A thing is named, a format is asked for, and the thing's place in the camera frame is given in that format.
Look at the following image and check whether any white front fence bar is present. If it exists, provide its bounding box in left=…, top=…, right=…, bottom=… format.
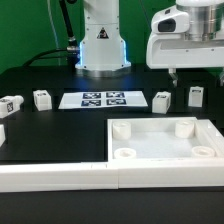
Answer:
left=0, top=159, right=224, bottom=192

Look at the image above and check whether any white square tabletop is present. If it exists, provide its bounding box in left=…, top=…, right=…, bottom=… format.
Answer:
left=107, top=117, right=219, bottom=161

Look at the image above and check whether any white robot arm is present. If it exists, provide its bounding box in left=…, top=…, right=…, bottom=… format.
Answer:
left=76, top=0, right=224, bottom=84

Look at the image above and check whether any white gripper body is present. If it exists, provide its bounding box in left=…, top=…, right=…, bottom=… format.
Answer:
left=146, top=34, right=224, bottom=69

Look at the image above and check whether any paper sheet with markers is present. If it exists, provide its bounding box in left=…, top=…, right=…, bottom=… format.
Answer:
left=59, top=91, right=148, bottom=109

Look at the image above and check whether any black cable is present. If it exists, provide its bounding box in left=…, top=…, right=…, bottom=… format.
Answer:
left=21, top=0, right=81, bottom=68

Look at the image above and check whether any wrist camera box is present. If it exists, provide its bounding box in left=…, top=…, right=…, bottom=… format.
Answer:
left=151, top=6, right=189, bottom=34

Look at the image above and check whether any white left fence piece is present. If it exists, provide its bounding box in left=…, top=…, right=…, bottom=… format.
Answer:
left=0, top=124, right=6, bottom=147

